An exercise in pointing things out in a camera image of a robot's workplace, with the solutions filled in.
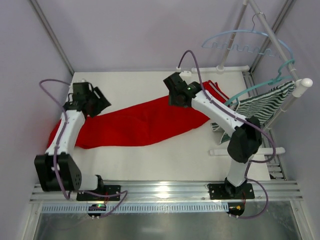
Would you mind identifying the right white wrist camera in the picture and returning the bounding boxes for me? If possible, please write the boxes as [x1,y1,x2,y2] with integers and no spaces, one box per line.
[176,66,192,79]

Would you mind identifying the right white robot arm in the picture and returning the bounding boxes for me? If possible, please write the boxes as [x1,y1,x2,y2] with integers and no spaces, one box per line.
[163,72,262,198]

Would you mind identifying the red trousers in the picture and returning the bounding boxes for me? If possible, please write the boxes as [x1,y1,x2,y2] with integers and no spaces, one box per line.
[47,79,231,150]

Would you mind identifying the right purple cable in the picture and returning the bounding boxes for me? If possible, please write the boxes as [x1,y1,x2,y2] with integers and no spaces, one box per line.
[176,49,277,220]

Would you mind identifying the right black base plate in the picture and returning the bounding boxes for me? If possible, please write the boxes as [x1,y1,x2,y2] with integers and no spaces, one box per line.
[207,183,255,200]

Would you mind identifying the teal hanger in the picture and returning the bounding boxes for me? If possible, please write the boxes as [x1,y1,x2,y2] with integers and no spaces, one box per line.
[224,58,296,106]

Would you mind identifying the white clothes rack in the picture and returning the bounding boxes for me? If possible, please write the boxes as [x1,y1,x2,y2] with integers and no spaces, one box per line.
[191,0,314,157]

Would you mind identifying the light blue hanger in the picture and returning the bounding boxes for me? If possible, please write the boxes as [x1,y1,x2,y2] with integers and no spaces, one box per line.
[201,12,281,59]

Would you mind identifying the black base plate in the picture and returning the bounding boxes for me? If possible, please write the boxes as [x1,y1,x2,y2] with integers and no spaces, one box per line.
[76,185,121,202]
[207,183,255,200]

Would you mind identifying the purple cable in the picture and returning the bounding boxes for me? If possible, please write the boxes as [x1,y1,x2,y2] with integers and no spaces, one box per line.
[176,49,277,220]
[39,79,129,219]

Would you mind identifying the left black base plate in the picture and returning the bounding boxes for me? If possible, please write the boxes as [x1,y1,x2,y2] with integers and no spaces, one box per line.
[76,185,121,202]

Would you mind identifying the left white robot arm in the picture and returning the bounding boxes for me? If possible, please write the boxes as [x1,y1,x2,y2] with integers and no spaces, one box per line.
[34,80,111,200]

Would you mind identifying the aluminium mounting rail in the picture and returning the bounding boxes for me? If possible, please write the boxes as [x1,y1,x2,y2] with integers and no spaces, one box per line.
[29,180,303,204]

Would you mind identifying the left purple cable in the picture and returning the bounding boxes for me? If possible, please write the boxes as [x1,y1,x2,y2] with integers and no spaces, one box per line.
[39,79,129,219]

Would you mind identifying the green white striped garment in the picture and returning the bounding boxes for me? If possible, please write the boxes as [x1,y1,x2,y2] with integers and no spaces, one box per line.
[203,80,296,144]

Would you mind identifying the slotted cable duct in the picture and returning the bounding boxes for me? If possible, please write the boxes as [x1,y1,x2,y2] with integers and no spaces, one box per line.
[41,202,229,214]

